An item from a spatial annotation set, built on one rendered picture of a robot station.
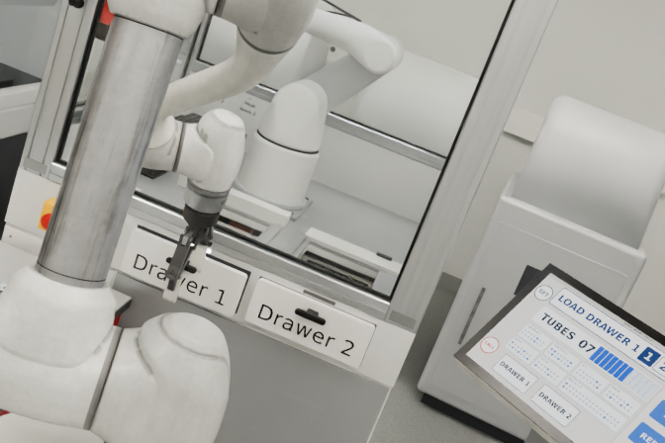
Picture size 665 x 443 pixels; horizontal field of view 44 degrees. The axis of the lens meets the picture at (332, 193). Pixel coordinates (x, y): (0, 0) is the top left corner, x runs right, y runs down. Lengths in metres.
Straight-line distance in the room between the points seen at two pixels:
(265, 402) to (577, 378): 0.74
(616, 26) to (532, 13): 3.22
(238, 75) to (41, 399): 0.58
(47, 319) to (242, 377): 0.92
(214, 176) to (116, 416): 0.60
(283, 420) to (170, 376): 0.90
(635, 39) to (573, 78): 0.39
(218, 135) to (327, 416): 0.76
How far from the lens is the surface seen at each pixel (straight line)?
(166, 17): 1.17
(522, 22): 1.78
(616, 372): 1.78
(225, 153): 1.65
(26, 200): 2.14
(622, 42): 4.99
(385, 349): 1.95
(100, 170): 1.19
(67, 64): 2.03
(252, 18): 1.20
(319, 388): 2.02
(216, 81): 1.43
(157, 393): 1.22
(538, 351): 1.83
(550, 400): 1.77
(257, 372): 2.04
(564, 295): 1.89
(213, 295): 1.96
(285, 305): 1.94
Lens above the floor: 1.67
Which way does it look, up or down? 15 degrees down
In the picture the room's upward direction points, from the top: 21 degrees clockwise
